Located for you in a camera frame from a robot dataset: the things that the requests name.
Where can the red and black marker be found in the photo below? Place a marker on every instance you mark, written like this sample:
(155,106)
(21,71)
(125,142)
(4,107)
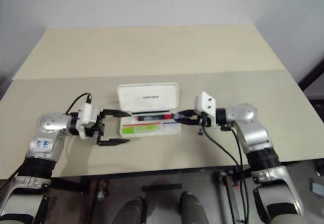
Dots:
(152,118)

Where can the rusty metal bar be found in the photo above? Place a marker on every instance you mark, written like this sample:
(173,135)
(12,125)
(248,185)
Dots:
(97,201)

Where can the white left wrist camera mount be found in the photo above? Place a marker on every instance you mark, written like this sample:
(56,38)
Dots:
(87,115)

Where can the white plastic pencil case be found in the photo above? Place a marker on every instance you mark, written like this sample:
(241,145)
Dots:
(141,92)

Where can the thin black pen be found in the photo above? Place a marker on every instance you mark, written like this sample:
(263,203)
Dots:
(152,112)

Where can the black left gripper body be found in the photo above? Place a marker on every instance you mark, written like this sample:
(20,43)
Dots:
(99,129)

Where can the black flat strip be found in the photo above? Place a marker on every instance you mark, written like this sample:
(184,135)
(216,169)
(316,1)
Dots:
(162,187)

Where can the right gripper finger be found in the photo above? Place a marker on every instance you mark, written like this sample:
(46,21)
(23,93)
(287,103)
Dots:
(187,113)
(191,121)

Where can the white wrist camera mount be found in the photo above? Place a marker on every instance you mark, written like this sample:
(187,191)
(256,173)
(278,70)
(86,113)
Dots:
(205,105)
(87,115)

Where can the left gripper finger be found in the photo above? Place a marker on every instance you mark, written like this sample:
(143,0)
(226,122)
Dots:
(116,112)
(114,142)

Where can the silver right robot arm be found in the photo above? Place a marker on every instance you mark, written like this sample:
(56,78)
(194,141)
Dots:
(240,115)

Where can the grey metal table leg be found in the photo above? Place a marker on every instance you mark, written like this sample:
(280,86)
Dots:
(227,203)

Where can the black table frame bar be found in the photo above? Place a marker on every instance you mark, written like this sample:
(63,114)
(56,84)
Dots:
(152,176)

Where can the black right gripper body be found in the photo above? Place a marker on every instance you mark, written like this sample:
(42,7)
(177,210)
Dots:
(205,121)

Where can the dark rounded shape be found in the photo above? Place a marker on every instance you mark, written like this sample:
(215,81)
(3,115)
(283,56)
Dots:
(193,208)

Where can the black metal frame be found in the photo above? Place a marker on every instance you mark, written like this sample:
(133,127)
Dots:
(314,79)

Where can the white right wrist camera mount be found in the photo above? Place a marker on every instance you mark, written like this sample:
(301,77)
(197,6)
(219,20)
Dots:
(205,105)

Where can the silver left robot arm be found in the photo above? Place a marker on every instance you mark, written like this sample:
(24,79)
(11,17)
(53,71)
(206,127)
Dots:
(50,124)

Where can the light blue rectangular object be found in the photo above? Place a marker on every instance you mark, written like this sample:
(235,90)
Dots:
(316,187)

